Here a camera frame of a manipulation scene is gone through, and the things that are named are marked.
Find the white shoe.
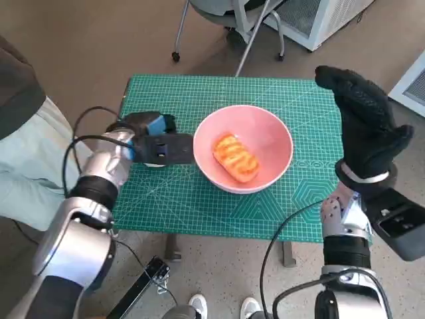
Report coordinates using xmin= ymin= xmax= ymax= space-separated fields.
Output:
xmin=240 ymin=296 xmax=263 ymax=319
xmin=188 ymin=293 xmax=209 ymax=319

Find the green cutting mat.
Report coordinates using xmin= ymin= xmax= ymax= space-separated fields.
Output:
xmin=114 ymin=74 xmax=373 ymax=245

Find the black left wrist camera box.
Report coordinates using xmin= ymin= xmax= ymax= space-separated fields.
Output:
xmin=131 ymin=132 xmax=195 ymax=166

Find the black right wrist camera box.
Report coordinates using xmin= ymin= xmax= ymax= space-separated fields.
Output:
xmin=363 ymin=187 xmax=425 ymax=262

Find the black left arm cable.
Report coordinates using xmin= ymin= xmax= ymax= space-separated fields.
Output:
xmin=62 ymin=106 xmax=135 ymax=197

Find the black cable round right elbow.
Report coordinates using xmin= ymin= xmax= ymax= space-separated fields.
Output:
xmin=272 ymin=268 xmax=389 ymax=319

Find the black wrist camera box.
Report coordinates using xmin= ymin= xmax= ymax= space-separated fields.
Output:
xmin=131 ymin=132 xmax=195 ymax=166
xmin=363 ymin=187 xmax=425 ymax=262

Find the long black robot cable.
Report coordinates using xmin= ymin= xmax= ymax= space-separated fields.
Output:
xmin=260 ymin=199 xmax=325 ymax=319

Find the grey office chair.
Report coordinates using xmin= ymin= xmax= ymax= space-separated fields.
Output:
xmin=171 ymin=0 xmax=287 ymax=77

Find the black bar with clamp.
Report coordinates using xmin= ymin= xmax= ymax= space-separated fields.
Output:
xmin=106 ymin=255 xmax=172 ymax=319

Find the grey robot waist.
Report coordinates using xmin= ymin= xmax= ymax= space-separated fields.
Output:
xmin=164 ymin=304 xmax=200 ymax=319

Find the white cabinet with vent grille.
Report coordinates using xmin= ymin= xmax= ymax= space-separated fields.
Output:
xmin=387 ymin=49 xmax=425 ymax=118

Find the person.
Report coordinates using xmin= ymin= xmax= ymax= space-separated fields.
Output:
xmin=0 ymin=35 xmax=96 ymax=233

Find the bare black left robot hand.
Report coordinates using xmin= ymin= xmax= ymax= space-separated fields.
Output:
xmin=131 ymin=112 xmax=177 ymax=136

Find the white cabinet with mesh panel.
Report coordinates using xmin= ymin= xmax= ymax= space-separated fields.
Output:
xmin=265 ymin=0 xmax=376 ymax=53

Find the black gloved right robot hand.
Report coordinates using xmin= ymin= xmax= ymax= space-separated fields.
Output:
xmin=314 ymin=65 xmax=415 ymax=177

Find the table leg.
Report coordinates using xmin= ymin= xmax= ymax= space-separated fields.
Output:
xmin=282 ymin=241 xmax=297 ymax=267
xmin=165 ymin=234 xmax=183 ymax=262

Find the striped oblong toy bread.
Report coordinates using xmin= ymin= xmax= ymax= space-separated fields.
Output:
xmin=211 ymin=132 xmax=260 ymax=183

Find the pink bowl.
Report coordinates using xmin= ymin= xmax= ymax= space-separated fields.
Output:
xmin=193 ymin=104 xmax=294 ymax=195

